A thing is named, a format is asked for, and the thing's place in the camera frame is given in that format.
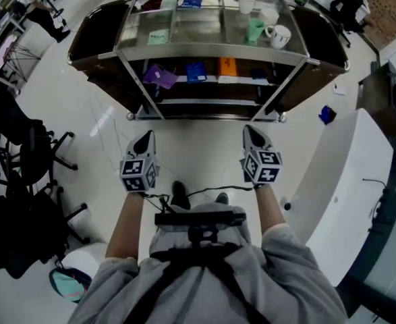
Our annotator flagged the person's left black shoe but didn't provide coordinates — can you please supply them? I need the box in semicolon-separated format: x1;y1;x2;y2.
170;180;192;211

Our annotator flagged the white round bin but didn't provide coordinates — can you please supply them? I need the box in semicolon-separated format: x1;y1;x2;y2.
61;241;109;279

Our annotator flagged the person's left forearm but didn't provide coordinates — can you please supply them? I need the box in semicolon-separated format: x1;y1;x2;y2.
105;190;151;261

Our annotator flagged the green plastic cup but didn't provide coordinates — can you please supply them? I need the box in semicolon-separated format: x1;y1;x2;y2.
244;18;265;45

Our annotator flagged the white curved table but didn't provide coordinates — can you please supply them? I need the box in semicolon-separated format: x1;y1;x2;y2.
281;107;396;287

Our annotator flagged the black chest harness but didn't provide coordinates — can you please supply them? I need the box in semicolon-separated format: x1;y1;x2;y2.
123;226;269;324

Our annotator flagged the metal cart shelf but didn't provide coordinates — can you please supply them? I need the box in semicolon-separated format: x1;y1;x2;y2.
67;0;349;123

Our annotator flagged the tall white cup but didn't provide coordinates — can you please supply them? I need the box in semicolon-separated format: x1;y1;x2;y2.
237;0;256;15

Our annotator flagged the blue packet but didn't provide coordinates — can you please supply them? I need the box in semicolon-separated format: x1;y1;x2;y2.
184;61;208;84

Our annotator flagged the black wire rack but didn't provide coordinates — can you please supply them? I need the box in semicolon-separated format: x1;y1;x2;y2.
0;40;43;84

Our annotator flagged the blue box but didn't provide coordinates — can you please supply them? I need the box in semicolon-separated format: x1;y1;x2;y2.
176;0;204;11

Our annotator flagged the purple pouch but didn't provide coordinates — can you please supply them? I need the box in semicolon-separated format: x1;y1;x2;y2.
142;63;179;90

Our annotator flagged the blue object on floor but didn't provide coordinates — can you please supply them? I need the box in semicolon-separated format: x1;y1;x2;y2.
317;105;337;126

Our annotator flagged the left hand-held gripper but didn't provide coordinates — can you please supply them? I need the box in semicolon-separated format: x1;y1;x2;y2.
119;129;161;194

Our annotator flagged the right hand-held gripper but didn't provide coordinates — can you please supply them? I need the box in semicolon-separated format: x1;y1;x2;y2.
239;124;283;184

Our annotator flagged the short white cup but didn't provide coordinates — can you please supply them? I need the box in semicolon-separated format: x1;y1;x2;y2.
260;7;280;26

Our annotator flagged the white striped mug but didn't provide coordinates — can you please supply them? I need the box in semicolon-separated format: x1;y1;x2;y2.
264;24;292;50

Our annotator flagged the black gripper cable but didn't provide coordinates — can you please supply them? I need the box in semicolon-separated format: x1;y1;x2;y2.
142;184;256;214

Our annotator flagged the person's grey shirt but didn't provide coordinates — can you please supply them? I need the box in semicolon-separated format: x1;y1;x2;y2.
67;203;349;324

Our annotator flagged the black office chair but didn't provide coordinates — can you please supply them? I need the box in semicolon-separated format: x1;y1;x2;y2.
0;89;79;195
329;0;370;49
0;170;91;280

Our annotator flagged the green paper card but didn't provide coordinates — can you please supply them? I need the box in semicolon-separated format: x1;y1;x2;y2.
146;28;170;46

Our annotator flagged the teal backpack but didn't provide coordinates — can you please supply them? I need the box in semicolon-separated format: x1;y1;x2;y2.
48;260;92;304

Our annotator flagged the person's right forearm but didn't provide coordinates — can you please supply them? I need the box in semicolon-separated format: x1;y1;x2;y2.
253;183;287;240

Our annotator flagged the brown cabinet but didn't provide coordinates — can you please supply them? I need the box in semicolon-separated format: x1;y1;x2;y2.
355;61;396;137

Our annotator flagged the orange box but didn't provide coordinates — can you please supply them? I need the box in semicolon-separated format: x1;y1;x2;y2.
217;57;238;78

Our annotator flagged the black chest-mounted device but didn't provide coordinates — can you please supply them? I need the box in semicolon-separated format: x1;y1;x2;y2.
154;210;248;227

